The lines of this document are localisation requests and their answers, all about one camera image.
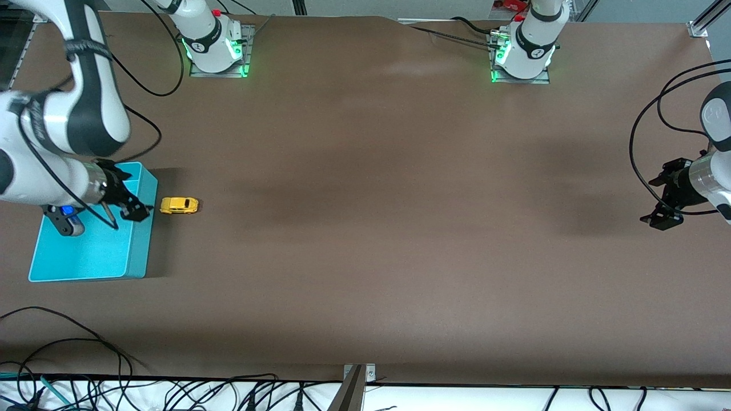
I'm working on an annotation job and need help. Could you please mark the yellow beetle toy car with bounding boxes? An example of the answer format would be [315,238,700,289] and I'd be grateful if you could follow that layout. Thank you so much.
[159,197,199,215]

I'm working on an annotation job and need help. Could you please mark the turquoise plastic bin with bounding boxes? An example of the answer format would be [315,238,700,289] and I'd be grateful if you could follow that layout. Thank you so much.
[29,162,159,283]

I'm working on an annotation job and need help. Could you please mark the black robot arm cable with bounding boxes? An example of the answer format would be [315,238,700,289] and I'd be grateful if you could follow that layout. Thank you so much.
[106,0,185,97]
[629,60,731,216]
[114,103,163,164]

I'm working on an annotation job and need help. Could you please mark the long black looped cable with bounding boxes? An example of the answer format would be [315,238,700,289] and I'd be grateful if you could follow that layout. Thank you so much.
[0,307,138,380]

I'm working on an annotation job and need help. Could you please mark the aluminium frame profile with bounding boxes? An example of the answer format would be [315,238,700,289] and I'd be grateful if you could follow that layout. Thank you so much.
[688,0,731,38]

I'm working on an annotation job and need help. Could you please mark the tangled black cable bundle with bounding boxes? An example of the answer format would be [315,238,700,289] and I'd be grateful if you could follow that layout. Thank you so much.
[0,374,338,411]

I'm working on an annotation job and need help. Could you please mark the thin black hanging cables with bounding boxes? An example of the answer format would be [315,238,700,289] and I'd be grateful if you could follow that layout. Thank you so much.
[543,387,649,411]

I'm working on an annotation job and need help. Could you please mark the teal cable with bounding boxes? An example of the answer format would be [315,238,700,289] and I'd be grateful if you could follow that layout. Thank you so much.
[0,372,78,410]

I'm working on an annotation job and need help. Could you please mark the black base power cable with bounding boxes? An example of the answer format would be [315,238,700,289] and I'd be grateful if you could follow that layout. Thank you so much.
[408,16,503,49]

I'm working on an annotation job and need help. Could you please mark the metal table edge bracket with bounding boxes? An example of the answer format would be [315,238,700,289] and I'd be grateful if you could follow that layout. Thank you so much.
[328,364,376,411]

